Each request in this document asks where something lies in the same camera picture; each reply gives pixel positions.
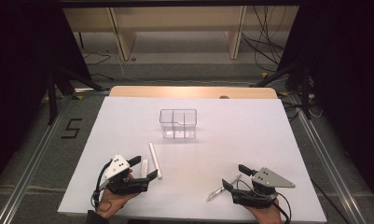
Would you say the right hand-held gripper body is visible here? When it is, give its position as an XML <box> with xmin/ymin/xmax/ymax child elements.
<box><xmin>230</xmin><ymin>167</ymin><xmax>296</xmax><ymax>209</ymax></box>

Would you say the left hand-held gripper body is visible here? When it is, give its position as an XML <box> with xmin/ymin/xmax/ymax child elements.
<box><xmin>100</xmin><ymin>154</ymin><xmax>150</xmax><ymax>196</ymax></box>

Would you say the long white pen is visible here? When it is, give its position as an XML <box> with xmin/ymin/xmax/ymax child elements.
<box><xmin>147</xmin><ymin>141</ymin><xmax>163</xmax><ymax>181</ymax></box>

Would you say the clear plastic organizer box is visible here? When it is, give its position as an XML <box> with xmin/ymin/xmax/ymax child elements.
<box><xmin>159</xmin><ymin>108</ymin><xmax>198</xmax><ymax>140</ymax></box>

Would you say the person's left hand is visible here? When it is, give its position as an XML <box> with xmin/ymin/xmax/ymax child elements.
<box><xmin>95</xmin><ymin>174</ymin><xmax>140</xmax><ymax>218</ymax></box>

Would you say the person's right hand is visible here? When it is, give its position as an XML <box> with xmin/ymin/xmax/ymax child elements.
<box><xmin>244</xmin><ymin>200</ymin><xmax>284</xmax><ymax>224</ymax></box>

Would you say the white table sheet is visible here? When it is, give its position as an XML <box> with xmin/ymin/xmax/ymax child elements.
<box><xmin>57</xmin><ymin>95</ymin><xmax>328</xmax><ymax>223</ymax></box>

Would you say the light wooden table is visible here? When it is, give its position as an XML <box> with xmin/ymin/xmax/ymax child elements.
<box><xmin>108</xmin><ymin>86</ymin><xmax>279</xmax><ymax>101</ymax></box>

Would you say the black tripod stand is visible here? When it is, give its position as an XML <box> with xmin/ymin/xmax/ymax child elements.
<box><xmin>46</xmin><ymin>63</ymin><xmax>111</xmax><ymax>125</ymax></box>
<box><xmin>249</xmin><ymin>60</ymin><xmax>314</xmax><ymax>120</ymax></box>

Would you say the light wooden shelf unit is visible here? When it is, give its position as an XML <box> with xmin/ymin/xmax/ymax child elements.
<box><xmin>62</xmin><ymin>5</ymin><xmax>300</xmax><ymax>62</ymax></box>

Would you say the black curtain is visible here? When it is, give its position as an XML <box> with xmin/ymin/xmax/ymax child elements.
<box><xmin>277</xmin><ymin>0</ymin><xmax>374</xmax><ymax>206</ymax></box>
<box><xmin>0</xmin><ymin>0</ymin><xmax>92</xmax><ymax>190</ymax></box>

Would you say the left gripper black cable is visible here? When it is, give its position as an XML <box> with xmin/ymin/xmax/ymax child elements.
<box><xmin>90</xmin><ymin>160</ymin><xmax>113</xmax><ymax>213</ymax></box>

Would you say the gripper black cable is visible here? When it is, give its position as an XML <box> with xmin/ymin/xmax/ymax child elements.
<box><xmin>235</xmin><ymin>179</ymin><xmax>293</xmax><ymax>224</ymax></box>
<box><xmin>90</xmin><ymin>160</ymin><xmax>113</xmax><ymax>213</ymax></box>

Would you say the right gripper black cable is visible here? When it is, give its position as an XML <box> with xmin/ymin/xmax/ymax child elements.
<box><xmin>235</xmin><ymin>179</ymin><xmax>293</xmax><ymax>224</ymax></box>

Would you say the aluminium floor rail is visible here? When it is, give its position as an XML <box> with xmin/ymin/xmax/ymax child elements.
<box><xmin>0</xmin><ymin>92</ymin><xmax>74</xmax><ymax>224</ymax></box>
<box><xmin>288</xmin><ymin>92</ymin><xmax>367</xmax><ymax>224</ymax></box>

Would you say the black floor cable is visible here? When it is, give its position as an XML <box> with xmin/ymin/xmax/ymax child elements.
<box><xmin>81</xmin><ymin>50</ymin><xmax>113</xmax><ymax>66</ymax></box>
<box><xmin>90</xmin><ymin>73</ymin><xmax>116</xmax><ymax>82</ymax></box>
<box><xmin>310</xmin><ymin>177</ymin><xmax>353</xmax><ymax>224</ymax></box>

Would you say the tangle of black cables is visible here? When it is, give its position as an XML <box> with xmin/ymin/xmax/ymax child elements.
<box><xmin>241</xmin><ymin>5</ymin><xmax>288</xmax><ymax>73</ymax></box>

